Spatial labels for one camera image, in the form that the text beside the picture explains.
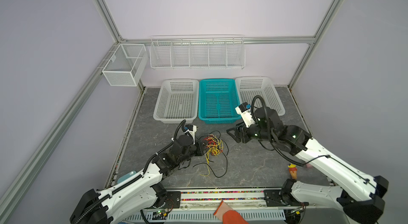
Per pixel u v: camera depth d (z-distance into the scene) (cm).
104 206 41
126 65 102
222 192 77
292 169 80
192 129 72
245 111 59
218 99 112
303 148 44
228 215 70
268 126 49
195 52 105
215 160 86
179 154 59
